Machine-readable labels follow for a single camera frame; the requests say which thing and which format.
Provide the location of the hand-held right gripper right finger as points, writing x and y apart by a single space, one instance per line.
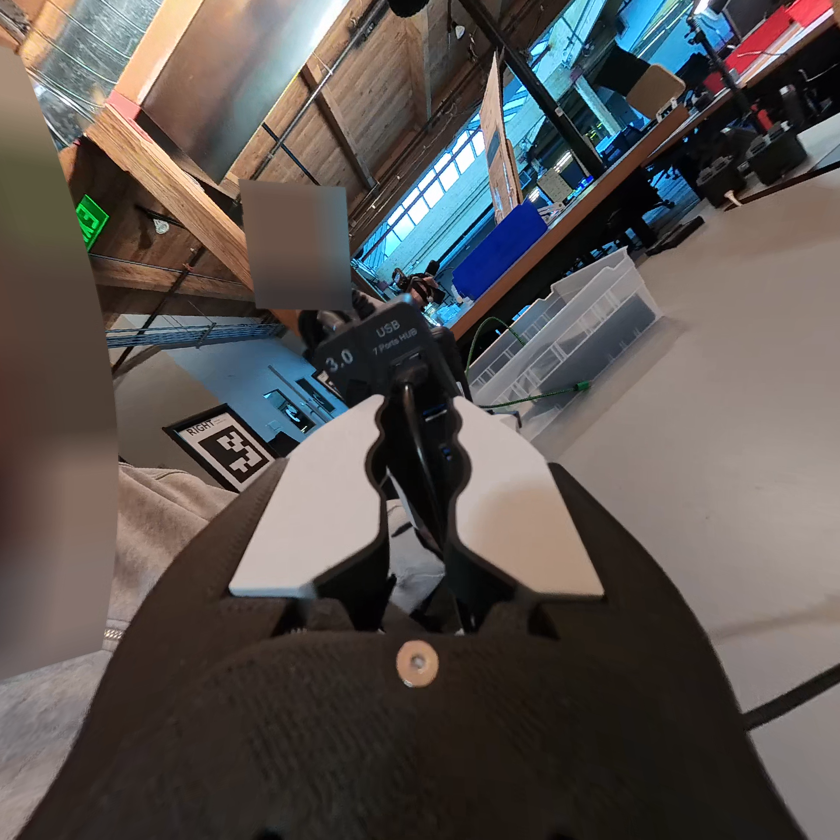
525 512

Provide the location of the clear plastic bin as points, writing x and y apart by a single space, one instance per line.
590 315

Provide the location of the red plastic bin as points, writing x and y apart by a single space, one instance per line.
774 33

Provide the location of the rectangular sheet metal duct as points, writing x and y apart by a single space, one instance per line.
229 79

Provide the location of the black usb hub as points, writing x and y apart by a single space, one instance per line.
367 341

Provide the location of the blue plastic bin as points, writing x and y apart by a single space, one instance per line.
499 256

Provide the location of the framed tag poster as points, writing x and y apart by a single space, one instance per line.
229 453

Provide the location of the long wooden workbench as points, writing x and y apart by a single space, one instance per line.
590 197

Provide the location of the person's left forearm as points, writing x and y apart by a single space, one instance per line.
413 577

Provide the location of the silver spiral air duct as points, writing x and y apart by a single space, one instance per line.
85 59

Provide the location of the tan plywood chair back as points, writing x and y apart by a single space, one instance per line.
656 88

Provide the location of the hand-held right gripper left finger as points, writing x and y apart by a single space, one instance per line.
308 512

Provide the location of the tall cardboard sheet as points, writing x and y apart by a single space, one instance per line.
499 144

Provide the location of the green exit sign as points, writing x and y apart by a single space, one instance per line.
90 223

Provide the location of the small flat black box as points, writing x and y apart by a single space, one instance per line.
676 236

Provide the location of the person's grey sweatshirt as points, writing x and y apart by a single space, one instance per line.
157 538

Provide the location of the black tripod stand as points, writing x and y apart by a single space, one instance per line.
718 62

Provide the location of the black battery charger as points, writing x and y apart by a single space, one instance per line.
778 154
722 180

